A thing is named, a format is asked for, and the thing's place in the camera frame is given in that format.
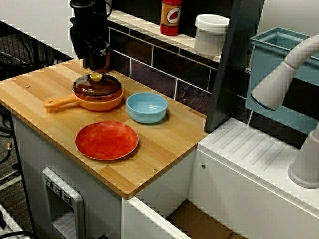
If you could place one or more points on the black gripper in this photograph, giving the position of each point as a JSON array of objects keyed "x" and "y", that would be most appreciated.
[{"x": 96, "y": 51}]

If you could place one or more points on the brown glass lid yellow knob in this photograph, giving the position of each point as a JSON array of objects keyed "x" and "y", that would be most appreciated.
[{"x": 97, "y": 87}]

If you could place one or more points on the light blue bowl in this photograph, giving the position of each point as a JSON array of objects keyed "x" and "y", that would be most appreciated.
[{"x": 147, "y": 113}]

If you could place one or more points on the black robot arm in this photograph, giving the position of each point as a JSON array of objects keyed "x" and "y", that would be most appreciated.
[{"x": 89, "y": 22}]

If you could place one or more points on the orange toy frying pan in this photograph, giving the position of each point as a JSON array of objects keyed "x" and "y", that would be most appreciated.
[{"x": 99, "y": 105}]

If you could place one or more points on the white kitchen shelf ledge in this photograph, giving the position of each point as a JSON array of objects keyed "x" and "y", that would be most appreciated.
[{"x": 149, "y": 30}]

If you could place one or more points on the red orange plate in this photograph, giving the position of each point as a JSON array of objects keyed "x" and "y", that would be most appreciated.
[{"x": 107, "y": 140}]

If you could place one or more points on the red sauce bottle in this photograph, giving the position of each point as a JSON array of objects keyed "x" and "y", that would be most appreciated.
[{"x": 170, "y": 17}]

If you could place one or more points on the white kitchen cabinet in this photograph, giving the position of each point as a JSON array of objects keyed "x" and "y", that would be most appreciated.
[{"x": 32, "y": 159}]

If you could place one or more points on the white lidded container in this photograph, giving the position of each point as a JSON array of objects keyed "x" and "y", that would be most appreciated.
[{"x": 210, "y": 37}]

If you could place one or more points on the white dispenser panel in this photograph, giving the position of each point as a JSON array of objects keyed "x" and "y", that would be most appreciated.
[{"x": 62, "y": 199}]

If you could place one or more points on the teal plastic bin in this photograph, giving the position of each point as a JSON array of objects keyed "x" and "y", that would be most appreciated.
[{"x": 264, "y": 59}]

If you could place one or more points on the grey toy faucet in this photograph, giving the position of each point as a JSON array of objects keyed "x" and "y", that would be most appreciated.
[{"x": 276, "y": 82}]

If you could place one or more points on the brown cardboard sheet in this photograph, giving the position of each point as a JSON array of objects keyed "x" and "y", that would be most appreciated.
[{"x": 199, "y": 224}]

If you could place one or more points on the white toy sink unit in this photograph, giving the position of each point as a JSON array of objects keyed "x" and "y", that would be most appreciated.
[{"x": 249, "y": 179}]

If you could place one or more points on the dark grey kitchen post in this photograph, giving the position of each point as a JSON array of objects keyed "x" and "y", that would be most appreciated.
[{"x": 224, "y": 99}]

